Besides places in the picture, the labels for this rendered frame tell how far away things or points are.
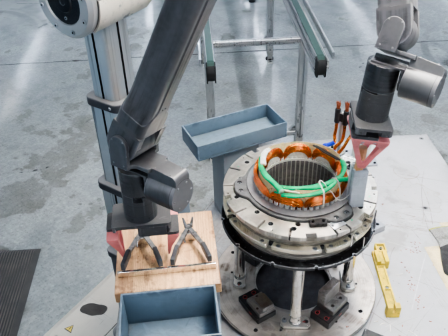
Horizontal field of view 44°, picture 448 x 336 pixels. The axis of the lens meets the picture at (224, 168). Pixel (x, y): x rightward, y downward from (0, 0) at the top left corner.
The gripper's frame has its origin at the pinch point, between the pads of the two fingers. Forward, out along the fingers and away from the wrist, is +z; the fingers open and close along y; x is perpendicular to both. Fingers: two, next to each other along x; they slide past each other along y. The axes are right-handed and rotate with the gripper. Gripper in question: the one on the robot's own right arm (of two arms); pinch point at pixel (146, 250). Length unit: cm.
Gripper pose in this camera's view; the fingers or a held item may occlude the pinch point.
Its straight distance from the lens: 105.1
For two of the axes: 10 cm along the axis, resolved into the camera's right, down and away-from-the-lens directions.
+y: 9.9, -0.8, 0.9
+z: 0.2, 8.1, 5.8
